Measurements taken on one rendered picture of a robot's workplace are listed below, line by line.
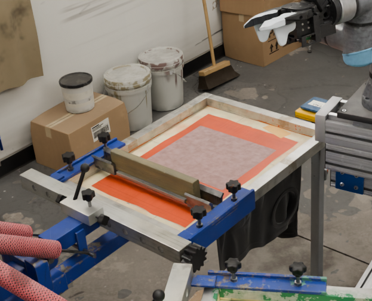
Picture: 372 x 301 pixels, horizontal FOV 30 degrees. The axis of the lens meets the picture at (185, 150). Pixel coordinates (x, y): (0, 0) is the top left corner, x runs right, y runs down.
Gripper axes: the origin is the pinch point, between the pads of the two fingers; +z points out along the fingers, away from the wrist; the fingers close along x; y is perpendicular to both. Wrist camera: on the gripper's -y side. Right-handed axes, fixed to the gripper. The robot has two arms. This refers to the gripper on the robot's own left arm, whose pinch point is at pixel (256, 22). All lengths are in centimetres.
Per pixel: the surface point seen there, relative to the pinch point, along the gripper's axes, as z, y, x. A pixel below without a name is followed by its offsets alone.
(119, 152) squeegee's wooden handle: 2, 51, 80
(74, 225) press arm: 30, 56, 56
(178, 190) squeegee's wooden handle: -4, 59, 56
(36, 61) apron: -43, 66, 283
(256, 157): -40, 64, 64
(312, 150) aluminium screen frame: -55, 63, 52
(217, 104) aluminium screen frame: -51, 57, 102
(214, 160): -28, 63, 72
